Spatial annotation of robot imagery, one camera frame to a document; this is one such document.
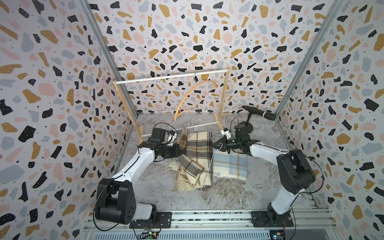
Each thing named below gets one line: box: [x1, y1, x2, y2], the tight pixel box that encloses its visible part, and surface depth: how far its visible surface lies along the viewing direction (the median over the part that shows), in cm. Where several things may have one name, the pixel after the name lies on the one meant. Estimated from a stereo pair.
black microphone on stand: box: [239, 105, 277, 133], surface depth 97 cm
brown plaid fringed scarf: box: [163, 126, 214, 191], surface depth 89 cm
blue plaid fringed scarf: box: [212, 150, 248, 181], surface depth 93 cm
